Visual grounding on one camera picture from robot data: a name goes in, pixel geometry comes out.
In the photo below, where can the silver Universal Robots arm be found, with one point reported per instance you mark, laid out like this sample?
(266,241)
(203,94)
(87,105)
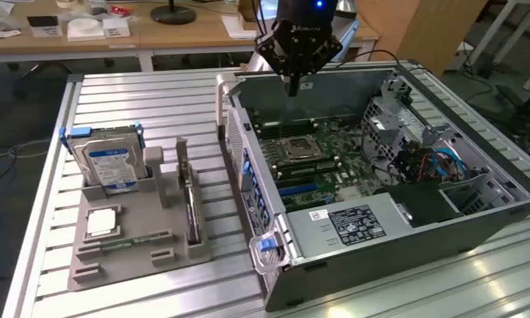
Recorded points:
(259,62)

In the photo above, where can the grey printed parts rack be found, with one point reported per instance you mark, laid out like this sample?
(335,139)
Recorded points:
(145,227)

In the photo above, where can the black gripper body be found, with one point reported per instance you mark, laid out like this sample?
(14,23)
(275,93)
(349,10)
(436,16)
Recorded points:
(306,16)

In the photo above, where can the white box with round dish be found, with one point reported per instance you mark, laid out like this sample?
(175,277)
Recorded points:
(85,30)

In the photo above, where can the open grey PC case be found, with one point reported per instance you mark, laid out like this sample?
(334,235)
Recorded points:
(379,265)

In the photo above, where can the graphics card with black shroud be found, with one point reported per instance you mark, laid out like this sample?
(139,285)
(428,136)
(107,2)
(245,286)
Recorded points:
(189,198)

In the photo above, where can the blue case latch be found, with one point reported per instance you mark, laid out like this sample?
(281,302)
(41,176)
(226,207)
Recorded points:
(265,247)

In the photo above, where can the small white labelled box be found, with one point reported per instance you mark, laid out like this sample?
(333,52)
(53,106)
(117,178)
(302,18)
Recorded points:
(115,28)

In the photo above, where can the grey power supply unit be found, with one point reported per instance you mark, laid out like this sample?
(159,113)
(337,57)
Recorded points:
(317,232)

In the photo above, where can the black round lamp base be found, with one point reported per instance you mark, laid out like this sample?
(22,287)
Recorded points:
(173,15)

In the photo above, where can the brown cardboard box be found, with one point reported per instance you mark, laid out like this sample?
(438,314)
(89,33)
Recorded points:
(246,11)

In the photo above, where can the green loose RAM stick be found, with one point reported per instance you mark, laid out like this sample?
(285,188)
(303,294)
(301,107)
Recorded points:
(127,240)

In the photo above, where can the silver CPU chip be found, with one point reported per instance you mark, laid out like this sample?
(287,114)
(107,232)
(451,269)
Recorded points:
(102,222)

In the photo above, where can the red packet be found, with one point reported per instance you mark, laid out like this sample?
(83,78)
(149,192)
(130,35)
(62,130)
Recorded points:
(121,10)

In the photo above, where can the blue expansion slot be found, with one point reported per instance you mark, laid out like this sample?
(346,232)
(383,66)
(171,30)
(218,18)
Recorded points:
(298,190)

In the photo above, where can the silver metal drive cage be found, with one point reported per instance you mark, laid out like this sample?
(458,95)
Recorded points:
(379,139)

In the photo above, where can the hard disk with blue carrier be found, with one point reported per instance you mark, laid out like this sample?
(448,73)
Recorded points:
(110,165)

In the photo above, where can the white paper card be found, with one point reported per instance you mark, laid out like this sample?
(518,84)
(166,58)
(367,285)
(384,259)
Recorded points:
(5,33)

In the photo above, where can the wooden desk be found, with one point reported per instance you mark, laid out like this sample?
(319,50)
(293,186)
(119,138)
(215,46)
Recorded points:
(181,33)

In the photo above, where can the black and white labelled box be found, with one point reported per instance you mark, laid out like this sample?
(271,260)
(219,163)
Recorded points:
(45,26)

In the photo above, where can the white paper stack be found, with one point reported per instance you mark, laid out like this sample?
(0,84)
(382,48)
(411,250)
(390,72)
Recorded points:
(239,28)

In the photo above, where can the CPU socket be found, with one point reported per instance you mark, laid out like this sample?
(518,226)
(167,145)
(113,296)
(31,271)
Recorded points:
(301,149)

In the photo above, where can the green motherboard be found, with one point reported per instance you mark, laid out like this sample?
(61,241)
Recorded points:
(357,159)

